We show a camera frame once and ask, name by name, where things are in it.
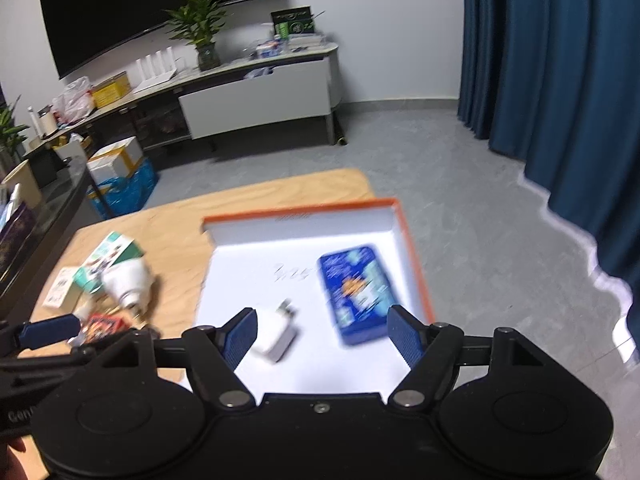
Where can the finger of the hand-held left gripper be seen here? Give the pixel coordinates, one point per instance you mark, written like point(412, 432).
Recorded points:
point(50, 331)
point(60, 356)

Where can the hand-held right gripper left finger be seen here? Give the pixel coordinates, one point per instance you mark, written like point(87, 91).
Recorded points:
point(241, 336)

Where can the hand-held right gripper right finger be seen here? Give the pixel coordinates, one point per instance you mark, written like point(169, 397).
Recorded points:
point(405, 336)

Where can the white USB charger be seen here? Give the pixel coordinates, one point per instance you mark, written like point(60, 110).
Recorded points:
point(277, 332)

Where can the dark playing card box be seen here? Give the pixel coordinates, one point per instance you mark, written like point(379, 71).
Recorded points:
point(105, 327)

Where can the orange white shallow box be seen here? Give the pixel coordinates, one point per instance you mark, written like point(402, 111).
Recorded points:
point(280, 280)

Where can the small white cardboard box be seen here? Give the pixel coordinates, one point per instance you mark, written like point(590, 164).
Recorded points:
point(62, 287)

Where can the green bandage box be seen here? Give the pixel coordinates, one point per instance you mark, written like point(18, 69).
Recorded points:
point(107, 260)

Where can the white mosquito repellent plug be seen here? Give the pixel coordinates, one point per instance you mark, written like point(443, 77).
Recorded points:
point(127, 282)

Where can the purple patterned box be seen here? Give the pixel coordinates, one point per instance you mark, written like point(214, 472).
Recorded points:
point(15, 240)

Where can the black glass coffee table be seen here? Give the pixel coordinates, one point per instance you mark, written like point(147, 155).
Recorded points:
point(55, 210)

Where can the blue plastic bag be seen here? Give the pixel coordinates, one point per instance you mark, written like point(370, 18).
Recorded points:
point(125, 192)

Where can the white and yellow carton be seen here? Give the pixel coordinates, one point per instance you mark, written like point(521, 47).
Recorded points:
point(117, 157)

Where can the leafy plant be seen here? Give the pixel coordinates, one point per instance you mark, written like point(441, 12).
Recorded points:
point(10, 130)

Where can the black roll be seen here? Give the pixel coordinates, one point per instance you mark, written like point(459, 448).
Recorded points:
point(341, 138)

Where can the white plastic bag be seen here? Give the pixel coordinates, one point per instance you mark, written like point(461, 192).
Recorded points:
point(74, 101)

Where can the white and dark TV cabinet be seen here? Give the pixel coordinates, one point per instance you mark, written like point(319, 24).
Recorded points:
point(250, 97)

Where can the yellow cardboard box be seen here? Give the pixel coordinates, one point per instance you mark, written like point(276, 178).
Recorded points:
point(112, 91)

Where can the white router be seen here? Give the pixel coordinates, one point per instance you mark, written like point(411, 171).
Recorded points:
point(157, 67)

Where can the blue and white packet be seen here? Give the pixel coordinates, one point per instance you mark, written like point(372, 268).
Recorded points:
point(270, 49)

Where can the blue curtain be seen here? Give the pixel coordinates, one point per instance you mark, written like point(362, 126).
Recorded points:
point(560, 85)

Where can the potted green plant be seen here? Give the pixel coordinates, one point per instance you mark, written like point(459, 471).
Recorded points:
point(200, 25)

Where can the green and black box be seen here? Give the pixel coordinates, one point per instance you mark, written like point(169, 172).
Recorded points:
point(295, 21)

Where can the black wall television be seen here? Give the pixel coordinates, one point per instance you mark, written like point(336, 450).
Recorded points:
point(140, 5)

